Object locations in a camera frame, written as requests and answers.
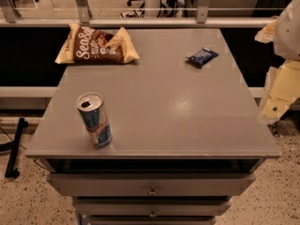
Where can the blue snack bar wrapper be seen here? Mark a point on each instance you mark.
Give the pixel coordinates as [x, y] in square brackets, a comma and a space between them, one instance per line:
[202, 57]

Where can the drawer knob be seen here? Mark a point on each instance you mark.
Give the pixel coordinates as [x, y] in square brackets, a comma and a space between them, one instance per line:
[152, 192]
[152, 214]

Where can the metal railing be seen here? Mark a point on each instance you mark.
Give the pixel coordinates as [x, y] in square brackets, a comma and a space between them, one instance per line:
[114, 13]

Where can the top drawer knob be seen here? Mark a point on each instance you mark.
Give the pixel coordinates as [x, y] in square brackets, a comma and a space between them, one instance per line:
[152, 192]

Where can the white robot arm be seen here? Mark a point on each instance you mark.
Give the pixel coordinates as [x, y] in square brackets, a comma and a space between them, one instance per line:
[287, 34]

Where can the brown chip bag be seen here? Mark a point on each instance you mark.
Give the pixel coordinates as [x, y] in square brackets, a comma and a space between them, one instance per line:
[89, 45]

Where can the black stand leg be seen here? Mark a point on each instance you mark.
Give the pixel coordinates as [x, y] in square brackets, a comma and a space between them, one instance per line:
[12, 171]

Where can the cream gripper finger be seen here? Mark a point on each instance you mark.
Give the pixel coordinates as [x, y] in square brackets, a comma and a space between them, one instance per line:
[281, 90]
[266, 34]

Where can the redbull can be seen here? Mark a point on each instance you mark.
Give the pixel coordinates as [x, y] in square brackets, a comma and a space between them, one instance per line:
[93, 113]

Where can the grey drawer cabinet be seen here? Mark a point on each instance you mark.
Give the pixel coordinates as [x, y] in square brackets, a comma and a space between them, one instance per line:
[190, 132]

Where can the black office chair centre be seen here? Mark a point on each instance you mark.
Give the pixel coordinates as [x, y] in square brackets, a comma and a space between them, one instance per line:
[140, 0]

